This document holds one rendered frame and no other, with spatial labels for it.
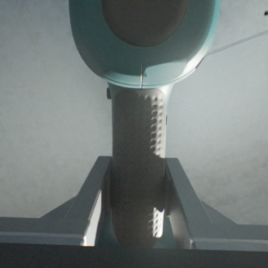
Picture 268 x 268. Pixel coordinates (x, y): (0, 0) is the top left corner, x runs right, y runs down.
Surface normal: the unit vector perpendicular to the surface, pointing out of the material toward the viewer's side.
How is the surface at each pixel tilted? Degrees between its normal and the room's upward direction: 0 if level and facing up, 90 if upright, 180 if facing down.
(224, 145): 90
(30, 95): 90
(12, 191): 90
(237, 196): 90
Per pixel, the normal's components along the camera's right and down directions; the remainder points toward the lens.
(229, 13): -0.02, 0.25
